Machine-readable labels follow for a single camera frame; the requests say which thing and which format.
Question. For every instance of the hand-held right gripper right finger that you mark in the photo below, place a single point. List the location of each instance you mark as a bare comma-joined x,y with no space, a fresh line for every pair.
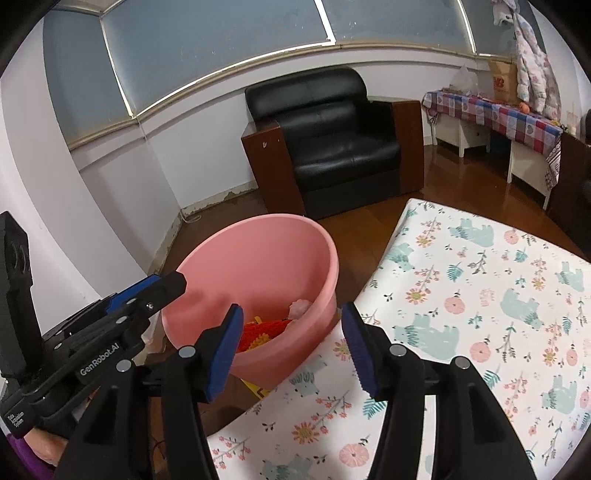
362,355

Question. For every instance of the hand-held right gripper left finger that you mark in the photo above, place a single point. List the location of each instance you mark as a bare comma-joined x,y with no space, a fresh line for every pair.
224,355

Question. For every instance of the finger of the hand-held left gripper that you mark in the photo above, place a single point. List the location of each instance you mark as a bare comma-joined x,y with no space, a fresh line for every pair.
161,290
134,290

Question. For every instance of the red foam net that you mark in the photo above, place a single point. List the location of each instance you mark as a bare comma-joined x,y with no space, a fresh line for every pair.
263,332

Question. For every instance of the pink plastic bucket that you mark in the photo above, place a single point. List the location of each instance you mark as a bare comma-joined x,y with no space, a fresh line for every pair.
258,258

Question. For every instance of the person's left forearm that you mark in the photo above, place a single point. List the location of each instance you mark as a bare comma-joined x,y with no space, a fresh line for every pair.
27,461

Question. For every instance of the yellow printed carton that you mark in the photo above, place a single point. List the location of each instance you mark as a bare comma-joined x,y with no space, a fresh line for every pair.
258,390

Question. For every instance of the floral tablecloth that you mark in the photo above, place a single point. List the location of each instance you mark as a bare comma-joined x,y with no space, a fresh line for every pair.
461,286

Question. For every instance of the black leather armchair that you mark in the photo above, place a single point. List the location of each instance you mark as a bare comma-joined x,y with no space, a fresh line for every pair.
337,152
572,194

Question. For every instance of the white cabinet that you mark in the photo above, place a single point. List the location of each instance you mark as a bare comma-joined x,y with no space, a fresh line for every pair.
526,166
466,134

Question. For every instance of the frosted window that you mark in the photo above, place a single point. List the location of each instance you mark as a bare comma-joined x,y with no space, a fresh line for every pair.
207,46

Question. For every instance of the checkered tablecloth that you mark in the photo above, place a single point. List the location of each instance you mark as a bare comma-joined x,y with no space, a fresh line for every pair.
489,113

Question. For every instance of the clear plastic bag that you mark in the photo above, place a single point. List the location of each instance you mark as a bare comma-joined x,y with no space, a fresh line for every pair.
463,79

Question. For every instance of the brown paper bag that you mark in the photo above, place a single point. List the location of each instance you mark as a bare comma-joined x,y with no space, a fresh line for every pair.
503,83

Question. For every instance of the white floral puffer jacket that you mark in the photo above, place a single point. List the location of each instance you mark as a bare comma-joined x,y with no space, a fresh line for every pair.
535,69

